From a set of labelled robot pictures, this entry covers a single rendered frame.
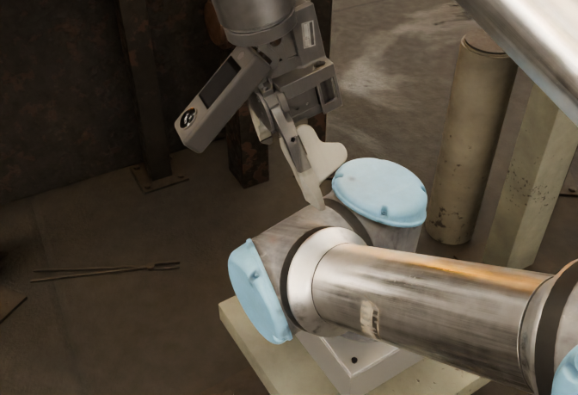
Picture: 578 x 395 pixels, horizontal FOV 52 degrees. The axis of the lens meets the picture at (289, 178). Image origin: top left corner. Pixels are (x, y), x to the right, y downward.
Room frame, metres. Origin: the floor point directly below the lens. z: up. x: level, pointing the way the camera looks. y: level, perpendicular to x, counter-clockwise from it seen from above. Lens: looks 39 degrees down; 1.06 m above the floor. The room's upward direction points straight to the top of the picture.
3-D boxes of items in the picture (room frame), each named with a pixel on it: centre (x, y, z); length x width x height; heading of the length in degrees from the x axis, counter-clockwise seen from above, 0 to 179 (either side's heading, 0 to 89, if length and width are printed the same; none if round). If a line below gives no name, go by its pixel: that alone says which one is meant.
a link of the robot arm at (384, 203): (0.55, -0.11, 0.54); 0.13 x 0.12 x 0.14; 131
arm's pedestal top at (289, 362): (0.57, -0.11, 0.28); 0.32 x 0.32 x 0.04; 32
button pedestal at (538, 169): (0.98, -0.52, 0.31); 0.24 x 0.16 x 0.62; 119
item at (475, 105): (1.10, -0.41, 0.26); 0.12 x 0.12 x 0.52
